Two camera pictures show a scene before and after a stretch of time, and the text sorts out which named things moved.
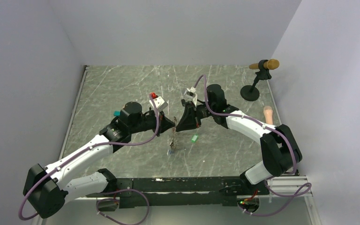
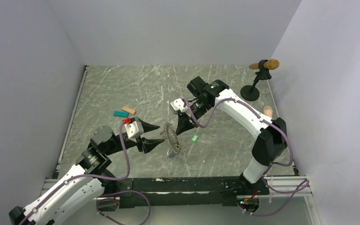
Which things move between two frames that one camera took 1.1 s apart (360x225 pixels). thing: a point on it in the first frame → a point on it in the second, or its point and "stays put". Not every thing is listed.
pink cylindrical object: [268, 114] stays put
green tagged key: [195, 138] stays put
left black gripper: [165, 123] → [148, 144]
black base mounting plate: [188, 192] stays put
